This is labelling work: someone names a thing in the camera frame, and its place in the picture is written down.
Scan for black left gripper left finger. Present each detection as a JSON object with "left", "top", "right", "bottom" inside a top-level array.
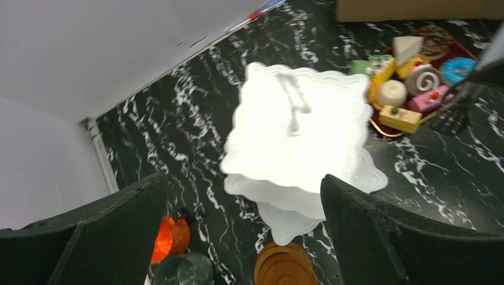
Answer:
[{"left": 1, "top": 173, "right": 169, "bottom": 284}]

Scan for pink rectangular cake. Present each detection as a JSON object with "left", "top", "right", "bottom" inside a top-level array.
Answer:
[{"left": 407, "top": 85, "right": 449, "bottom": 113}]

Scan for white coconut ball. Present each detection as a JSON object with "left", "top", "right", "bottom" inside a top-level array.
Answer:
[{"left": 377, "top": 80, "right": 408, "bottom": 107}]

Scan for chocolate sprinkled donut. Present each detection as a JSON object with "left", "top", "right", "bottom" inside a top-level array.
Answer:
[{"left": 414, "top": 26, "right": 452, "bottom": 61}]

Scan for yellow layered cake piece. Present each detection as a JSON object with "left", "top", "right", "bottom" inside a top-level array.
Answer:
[{"left": 379, "top": 105, "right": 423, "bottom": 134}]

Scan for metal serving tongs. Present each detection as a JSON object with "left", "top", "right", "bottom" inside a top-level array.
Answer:
[{"left": 428, "top": 24, "right": 503, "bottom": 136}]

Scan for green swirl roll cake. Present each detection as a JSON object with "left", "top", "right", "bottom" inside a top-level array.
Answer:
[{"left": 349, "top": 60, "right": 373, "bottom": 75}]

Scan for yellow decorated cake slice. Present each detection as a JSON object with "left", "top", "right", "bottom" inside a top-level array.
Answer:
[{"left": 367, "top": 54, "right": 397, "bottom": 110}]

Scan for red dessert tray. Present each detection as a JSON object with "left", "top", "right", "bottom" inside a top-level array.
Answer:
[{"left": 366, "top": 26, "right": 477, "bottom": 138}]

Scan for white three-tier cake stand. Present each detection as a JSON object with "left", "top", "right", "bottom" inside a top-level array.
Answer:
[{"left": 220, "top": 62, "right": 388, "bottom": 246}]

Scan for blue sprinkled donut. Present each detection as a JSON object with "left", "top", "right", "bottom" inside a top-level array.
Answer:
[{"left": 439, "top": 57, "right": 477, "bottom": 86}]

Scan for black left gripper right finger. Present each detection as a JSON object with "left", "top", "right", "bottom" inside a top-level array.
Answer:
[{"left": 320, "top": 175, "right": 503, "bottom": 284}]

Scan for tan plastic toolbox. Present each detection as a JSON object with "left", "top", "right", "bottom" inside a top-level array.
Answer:
[{"left": 335, "top": 0, "right": 503, "bottom": 22}]

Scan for dark green cup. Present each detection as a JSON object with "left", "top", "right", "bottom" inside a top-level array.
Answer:
[{"left": 152, "top": 252, "right": 215, "bottom": 285}]

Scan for white triangle cake slice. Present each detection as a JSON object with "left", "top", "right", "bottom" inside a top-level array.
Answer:
[{"left": 393, "top": 36, "right": 424, "bottom": 66}]

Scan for brown round wooden lid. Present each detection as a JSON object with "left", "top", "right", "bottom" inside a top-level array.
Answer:
[{"left": 254, "top": 242, "right": 317, "bottom": 285}]

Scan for red blue screwdriver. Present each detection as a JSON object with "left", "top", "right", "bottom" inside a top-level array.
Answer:
[{"left": 228, "top": 0, "right": 286, "bottom": 33}]

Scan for chocolate swirl roll cake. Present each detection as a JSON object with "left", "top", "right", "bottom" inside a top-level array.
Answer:
[{"left": 404, "top": 64, "right": 445, "bottom": 97}]

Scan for orange plastic cup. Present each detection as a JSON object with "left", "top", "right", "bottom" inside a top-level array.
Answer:
[{"left": 150, "top": 208, "right": 191, "bottom": 265}]

